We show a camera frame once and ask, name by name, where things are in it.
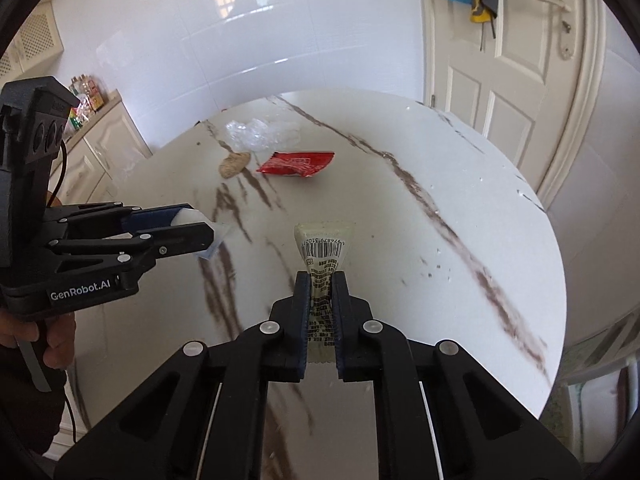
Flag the red snack wrapper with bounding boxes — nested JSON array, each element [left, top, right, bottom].
[[256, 152, 335, 178]]

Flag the white panelled door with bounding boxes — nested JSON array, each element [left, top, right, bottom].
[[422, 0, 606, 206]]

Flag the wall vent grille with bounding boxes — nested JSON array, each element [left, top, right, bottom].
[[1, 2, 64, 84]]

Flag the clear crumpled plastic bag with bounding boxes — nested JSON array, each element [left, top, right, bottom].
[[226, 118, 300, 153]]

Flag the person's left hand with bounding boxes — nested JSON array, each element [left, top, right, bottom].
[[0, 309, 77, 371]]

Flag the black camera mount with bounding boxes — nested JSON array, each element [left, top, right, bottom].
[[1, 76, 79, 268]]

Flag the white barcode sachet wrapper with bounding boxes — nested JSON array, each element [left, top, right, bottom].
[[294, 221, 355, 364]]

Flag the colourful packets on cabinet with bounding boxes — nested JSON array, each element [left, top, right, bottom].
[[70, 75, 105, 131]]

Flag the silver door handle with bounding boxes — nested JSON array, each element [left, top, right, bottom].
[[537, 0, 577, 61]]

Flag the cream kitchen cabinet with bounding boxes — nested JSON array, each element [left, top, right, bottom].
[[56, 90, 152, 205]]

